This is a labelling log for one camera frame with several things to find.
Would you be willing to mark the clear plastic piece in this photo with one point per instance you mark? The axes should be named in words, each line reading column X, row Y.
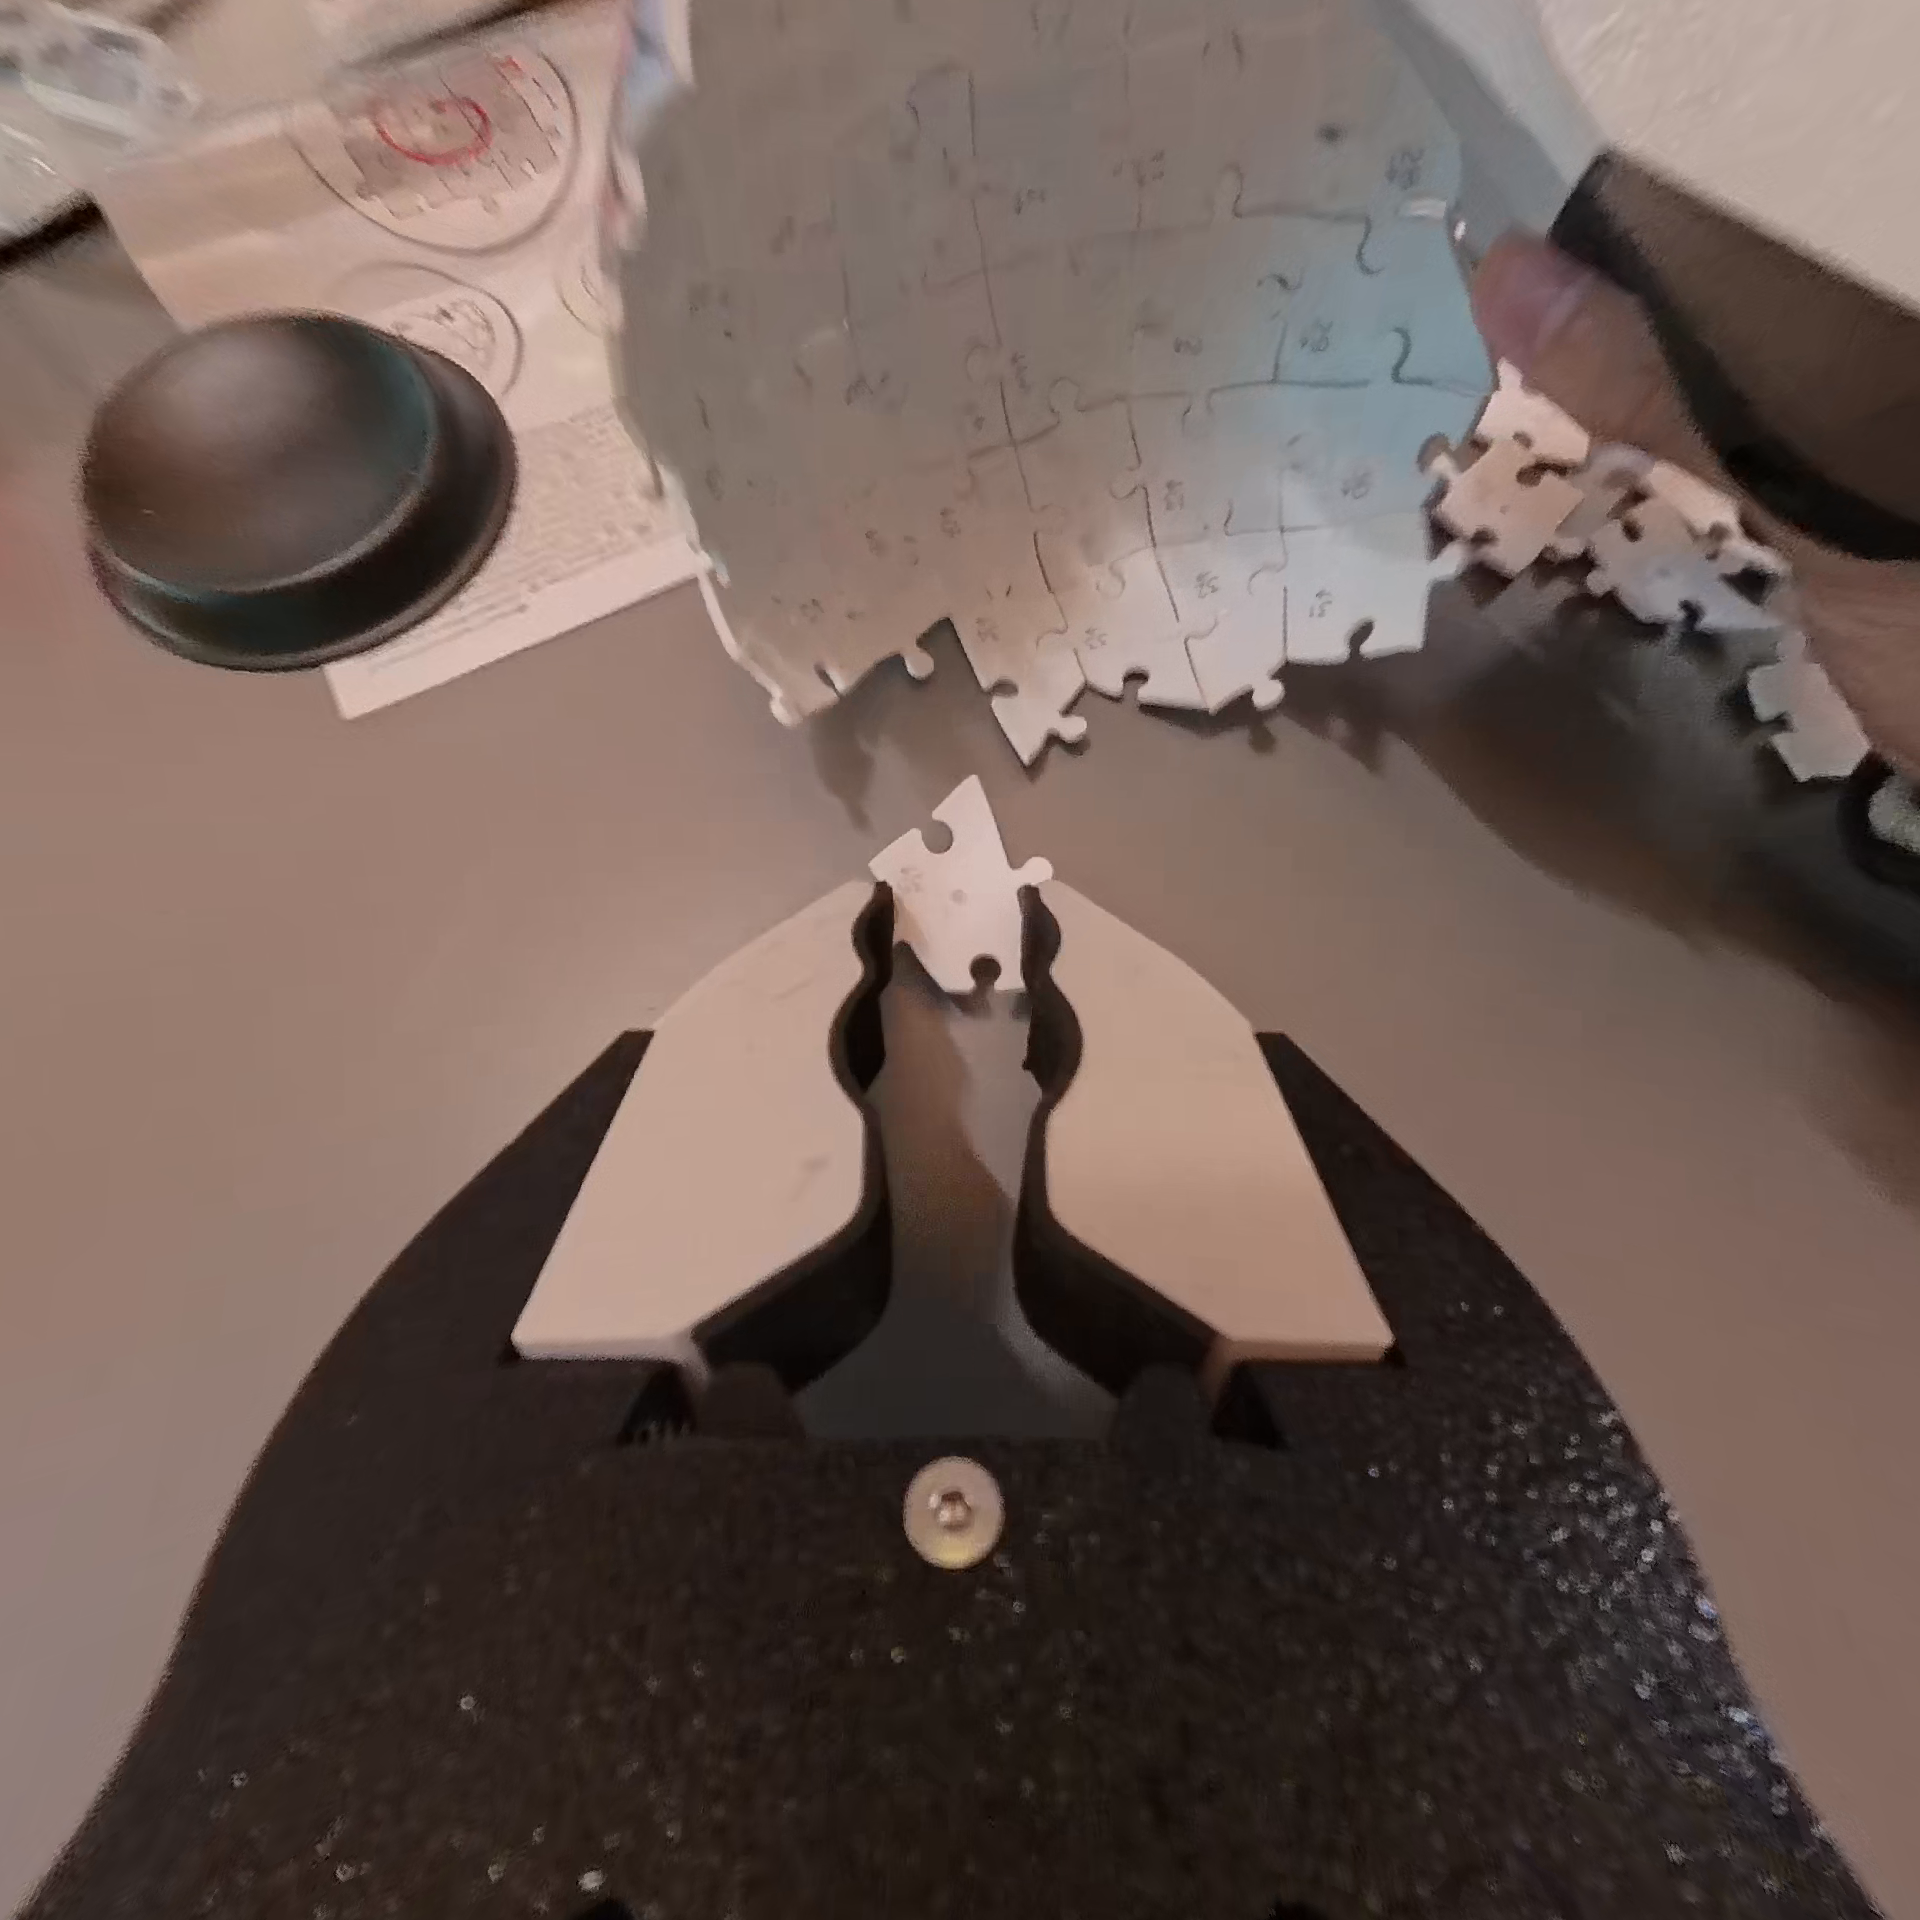
column 89, row 61

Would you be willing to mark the pile of loose puzzle pieces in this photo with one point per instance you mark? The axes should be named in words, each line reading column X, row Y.
column 1652, row 541

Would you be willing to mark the single white puzzle piece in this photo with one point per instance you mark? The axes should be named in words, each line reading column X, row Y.
column 960, row 886

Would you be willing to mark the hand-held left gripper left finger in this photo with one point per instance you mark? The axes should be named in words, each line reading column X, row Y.
column 704, row 1184

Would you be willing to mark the folded paper leaflet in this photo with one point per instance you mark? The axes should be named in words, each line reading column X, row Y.
column 571, row 541

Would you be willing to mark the black dome stand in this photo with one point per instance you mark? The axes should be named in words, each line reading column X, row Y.
column 271, row 480

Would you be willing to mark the grey partial puzzle ball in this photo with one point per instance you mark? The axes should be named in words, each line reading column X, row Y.
column 1049, row 376

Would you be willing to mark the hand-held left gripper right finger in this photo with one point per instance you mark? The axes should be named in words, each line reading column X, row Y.
column 1201, row 1184

